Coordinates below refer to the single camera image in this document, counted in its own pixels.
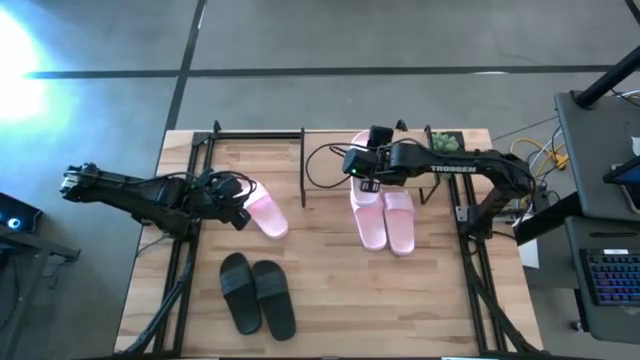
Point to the grey stand base plate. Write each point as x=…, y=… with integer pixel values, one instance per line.
x=595, y=150

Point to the black device with blue light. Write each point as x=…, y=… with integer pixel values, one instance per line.
x=20, y=215

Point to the black tablet blue screen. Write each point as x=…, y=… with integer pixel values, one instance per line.
x=627, y=172

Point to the black rubber slide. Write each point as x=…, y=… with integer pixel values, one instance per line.
x=277, y=315
x=241, y=305

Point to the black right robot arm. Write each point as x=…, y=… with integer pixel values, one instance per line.
x=465, y=167

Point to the black pole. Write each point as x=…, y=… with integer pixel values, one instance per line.
x=607, y=80

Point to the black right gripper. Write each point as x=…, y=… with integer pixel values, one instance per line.
x=360, y=162

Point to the backlit black keyboard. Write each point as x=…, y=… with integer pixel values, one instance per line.
x=615, y=277

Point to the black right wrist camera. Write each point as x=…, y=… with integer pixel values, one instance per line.
x=381, y=136

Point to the green artificial plant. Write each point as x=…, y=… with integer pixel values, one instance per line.
x=445, y=142

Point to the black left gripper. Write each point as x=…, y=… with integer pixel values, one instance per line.
x=217, y=197

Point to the black desk beam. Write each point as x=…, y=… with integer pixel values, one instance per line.
x=545, y=222

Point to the grey keyboard desk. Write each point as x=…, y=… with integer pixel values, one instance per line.
x=575, y=250

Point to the white box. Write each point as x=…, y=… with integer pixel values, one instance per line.
x=530, y=255

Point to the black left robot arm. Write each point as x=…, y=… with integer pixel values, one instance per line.
x=125, y=192

